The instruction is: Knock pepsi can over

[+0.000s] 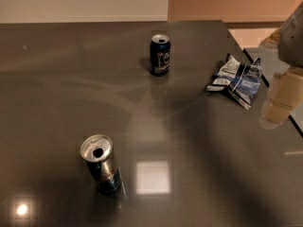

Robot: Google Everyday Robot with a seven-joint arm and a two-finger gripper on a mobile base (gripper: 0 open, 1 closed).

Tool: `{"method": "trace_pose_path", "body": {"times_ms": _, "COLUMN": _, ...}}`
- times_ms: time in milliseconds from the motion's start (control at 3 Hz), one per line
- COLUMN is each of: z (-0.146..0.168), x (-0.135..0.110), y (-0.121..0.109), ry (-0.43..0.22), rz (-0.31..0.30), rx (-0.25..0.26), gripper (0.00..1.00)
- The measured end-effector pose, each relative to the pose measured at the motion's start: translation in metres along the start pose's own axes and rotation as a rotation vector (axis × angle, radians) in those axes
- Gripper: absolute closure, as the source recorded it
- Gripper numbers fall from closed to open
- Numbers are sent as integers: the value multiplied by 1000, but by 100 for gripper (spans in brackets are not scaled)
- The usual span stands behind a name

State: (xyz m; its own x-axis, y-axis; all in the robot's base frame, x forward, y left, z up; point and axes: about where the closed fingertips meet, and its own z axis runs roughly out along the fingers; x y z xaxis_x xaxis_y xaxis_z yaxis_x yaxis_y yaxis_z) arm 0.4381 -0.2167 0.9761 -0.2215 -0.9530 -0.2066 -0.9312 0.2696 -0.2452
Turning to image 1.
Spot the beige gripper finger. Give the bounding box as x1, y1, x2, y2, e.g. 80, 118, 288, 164
259, 66, 303, 130

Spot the blue pepsi can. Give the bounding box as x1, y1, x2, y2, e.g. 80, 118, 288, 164
150, 34, 170, 76

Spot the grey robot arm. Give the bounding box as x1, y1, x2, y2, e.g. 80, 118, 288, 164
259, 2, 303, 130

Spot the silver blue energy drink can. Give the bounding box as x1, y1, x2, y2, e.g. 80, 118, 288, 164
80, 134, 122, 193

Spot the crumpled blue white chip bag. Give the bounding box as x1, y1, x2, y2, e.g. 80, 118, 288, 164
206, 53, 262, 110

